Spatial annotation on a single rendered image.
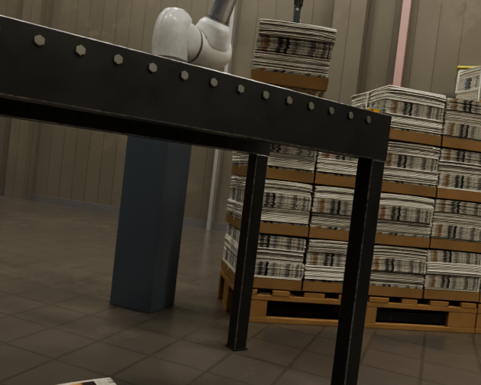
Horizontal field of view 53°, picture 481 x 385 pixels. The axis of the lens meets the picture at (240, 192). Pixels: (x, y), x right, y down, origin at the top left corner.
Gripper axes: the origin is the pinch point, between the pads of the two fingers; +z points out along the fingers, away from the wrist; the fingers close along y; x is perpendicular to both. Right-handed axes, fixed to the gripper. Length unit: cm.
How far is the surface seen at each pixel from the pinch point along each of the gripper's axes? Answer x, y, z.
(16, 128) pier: -349, 19, 386
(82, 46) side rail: -30, 62, -118
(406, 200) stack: 58, 69, 27
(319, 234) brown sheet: 21, 89, 16
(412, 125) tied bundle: 56, 36, 24
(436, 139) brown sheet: 68, 40, 28
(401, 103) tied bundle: 49, 28, 21
